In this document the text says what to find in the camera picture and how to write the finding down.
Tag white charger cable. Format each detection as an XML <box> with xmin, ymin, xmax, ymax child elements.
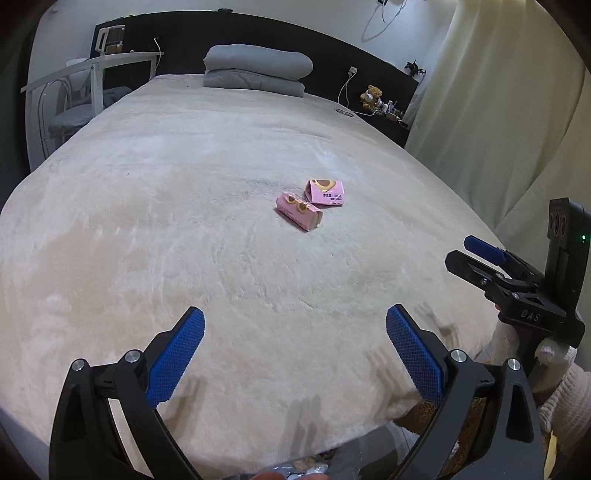
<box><xmin>337</xmin><ymin>67</ymin><xmax>377</xmax><ymax>116</ymax></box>

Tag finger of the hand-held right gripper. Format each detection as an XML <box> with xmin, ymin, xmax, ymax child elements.
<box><xmin>464</xmin><ymin>235</ymin><xmax>546</xmax><ymax>282</ymax></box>
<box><xmin>444</xmin><ymin>250</ymin><xmax>515</xmax><ymax>301</ymax></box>

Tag clear plastic bag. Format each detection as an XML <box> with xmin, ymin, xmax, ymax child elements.
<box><xmin>272</xmin><ymin>422</ymin><xmax>416</xmax><ymax>480</ymax></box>

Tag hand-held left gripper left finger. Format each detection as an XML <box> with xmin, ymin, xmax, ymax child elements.
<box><xmin>48</xmin><ymin>305</ymin><xmax>206</xmax><ymax>480</ymax></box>

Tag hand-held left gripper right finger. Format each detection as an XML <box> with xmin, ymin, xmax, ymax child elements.
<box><xmin>385</xmin><ymin>303</ymin><xmax>555</xmax><ymax>480</ymax></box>

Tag cream curtain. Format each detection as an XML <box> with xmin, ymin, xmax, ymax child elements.
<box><xmin>405</xmin><ymin>0</ymin><xmax>591</xmax><ymax>241</ymax></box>

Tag long pink cookie box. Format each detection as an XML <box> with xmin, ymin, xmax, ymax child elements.
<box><xmin>276</xmin><ymin>190</ymin><xmax>323</xmax><ymax>233</ymax></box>

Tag person's right hand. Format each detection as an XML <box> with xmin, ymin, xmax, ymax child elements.
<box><xmin>489</xmin><ymin>318</ymin><xmax>579</xmax><ymax>377</ymax></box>

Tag grey folded blanket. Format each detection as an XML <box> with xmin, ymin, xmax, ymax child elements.
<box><xmin>202</xmin><ymin>71</ymin><xmax>306</xmax><ymax>98</ymax></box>

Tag beige plush blanket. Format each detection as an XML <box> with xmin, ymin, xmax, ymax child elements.
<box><xmin>0</xmin><ymin>73</ymin><xmax>509</xmax><ymax>477</ymax></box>

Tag wall cable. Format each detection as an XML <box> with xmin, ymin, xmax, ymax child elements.
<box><xmin>361</xmin><ymin>0</ymin><xmax>408</xmax><ymax>43</ymax></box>

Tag chair with grey cushion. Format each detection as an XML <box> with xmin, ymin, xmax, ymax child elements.
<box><xmin>36</xmin><ymin>76</ymin><xmax>132</xmax><ymax>153</ymax></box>

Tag grey folded pillows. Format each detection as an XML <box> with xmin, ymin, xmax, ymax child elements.
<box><xmin>204</xmin><ymin>44</ymin><xmax>314</xmax><ymax>80</ymax></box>

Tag black headboard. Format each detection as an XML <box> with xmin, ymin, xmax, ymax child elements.
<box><xmin>93</xmin><ymin>11</ymin><xmax>428</xmax><ymax>149</ymax></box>

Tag white kitchen appliance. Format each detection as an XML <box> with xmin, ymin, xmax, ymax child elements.
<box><xmin>95</xmin><ymin>25</ymin><xmax>126</xmax><ymax>57</ymax></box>

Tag white chair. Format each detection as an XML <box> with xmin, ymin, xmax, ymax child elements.
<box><xmin>20</xmin><ymin>51</ymin><xmax>165</xmax><ymax>118</ymax></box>

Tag short pink cookie box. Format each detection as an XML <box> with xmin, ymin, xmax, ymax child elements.
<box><xmin>303</xmin><ymin>178</ymin><xmax>346</xmax><ymax>208</ymax></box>

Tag brown speckled mat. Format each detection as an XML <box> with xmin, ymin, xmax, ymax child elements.
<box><xmin>402</xmin><ymin>394</ymin><xmax>492</xmax><ymax>464</ymax></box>

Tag brown teddy bear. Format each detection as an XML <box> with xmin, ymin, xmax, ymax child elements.
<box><xmin>361</xmin><ymin>85</ymin><xmax>384</xmax><ymax>110</ymax></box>

